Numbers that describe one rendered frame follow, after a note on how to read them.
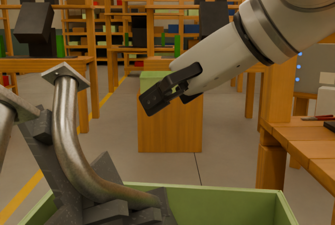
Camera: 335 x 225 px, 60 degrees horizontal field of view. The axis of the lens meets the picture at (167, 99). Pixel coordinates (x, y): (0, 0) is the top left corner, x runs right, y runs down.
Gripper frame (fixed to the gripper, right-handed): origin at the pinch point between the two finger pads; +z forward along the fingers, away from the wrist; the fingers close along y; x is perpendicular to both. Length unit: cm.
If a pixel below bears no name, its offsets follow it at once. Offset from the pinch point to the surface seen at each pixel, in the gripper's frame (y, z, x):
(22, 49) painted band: -555, 856, -565
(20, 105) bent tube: 22.5, -2.4, -2.2
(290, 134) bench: -70, 10, 22
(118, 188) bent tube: 8.2, 8.8, 8.2
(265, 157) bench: -80, 27, 28
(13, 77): -235, 438, -235
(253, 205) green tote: -12.9, 3.7, 22.6
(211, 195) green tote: -9.3, 8.3, 17.6
